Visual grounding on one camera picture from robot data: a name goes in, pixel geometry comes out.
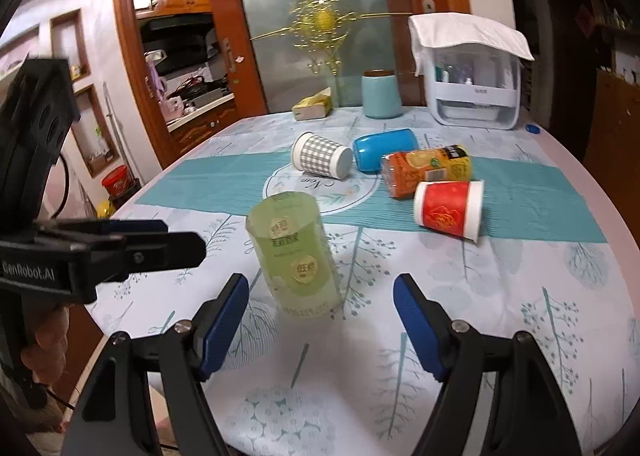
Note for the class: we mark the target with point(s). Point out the dark wooden cabinet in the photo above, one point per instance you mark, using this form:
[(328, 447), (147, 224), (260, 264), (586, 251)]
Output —
[(612, 126)]

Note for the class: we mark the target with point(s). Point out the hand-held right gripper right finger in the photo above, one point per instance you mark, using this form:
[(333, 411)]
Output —
[(416, 328)]

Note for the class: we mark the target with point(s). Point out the blue bottle cap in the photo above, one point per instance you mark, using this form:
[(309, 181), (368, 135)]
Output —
[(533, 128)]

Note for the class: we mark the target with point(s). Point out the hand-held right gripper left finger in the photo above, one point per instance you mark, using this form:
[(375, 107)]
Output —
[(224, 323)]

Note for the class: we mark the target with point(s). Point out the light blue lidded canister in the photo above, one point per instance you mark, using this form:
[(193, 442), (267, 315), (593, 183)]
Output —
[(381, 96)]

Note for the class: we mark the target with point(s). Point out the grey checked white cup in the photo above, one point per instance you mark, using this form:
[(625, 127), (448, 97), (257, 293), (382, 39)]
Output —
[(320, 155)]

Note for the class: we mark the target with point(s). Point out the red and white paper cup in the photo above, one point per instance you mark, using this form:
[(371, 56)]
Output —
[(447, 210)]

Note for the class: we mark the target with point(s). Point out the person's left hand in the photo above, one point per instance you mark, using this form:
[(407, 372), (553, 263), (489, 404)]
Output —
[(47, 341)]

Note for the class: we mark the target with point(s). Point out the green translucent drink bottle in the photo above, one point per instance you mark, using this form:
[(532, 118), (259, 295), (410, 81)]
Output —
[(292, 256)]

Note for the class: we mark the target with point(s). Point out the white plastic organiser box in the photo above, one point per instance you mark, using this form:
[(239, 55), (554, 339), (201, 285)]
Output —
[(475, 101)]

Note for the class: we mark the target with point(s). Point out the gold door ornament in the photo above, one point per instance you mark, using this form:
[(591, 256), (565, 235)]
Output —
[(320, 19)]

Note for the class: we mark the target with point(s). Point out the pink kitchen appliance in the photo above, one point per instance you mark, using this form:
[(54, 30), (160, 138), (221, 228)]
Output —
[(157, 76)]

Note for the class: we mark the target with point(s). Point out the black range hood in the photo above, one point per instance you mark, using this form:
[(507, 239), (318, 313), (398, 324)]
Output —
[(177, 29)]

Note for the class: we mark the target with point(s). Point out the orange juice bottle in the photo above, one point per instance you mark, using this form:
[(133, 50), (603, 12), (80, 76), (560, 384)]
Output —
[(425, 169)]

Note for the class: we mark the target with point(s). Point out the frosted glass sliding door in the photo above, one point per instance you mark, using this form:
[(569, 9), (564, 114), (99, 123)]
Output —
[(280, 61)]

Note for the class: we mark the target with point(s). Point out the yellow tissue box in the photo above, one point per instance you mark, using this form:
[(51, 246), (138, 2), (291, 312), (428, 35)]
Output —
[(312, 106)]

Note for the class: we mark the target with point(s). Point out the red bucket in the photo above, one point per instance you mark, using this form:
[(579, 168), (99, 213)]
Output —
[(115, 181)]

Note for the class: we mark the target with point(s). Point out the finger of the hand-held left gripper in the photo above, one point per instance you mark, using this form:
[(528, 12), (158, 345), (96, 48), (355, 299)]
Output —
[(135, 227), (165, 251)]

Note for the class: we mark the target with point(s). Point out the blue plastic cup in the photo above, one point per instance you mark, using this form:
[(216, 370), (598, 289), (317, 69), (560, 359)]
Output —
[(385, 149)]

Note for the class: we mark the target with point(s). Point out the white cloth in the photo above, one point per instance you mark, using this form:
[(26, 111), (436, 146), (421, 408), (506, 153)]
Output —
[(465, 34)]

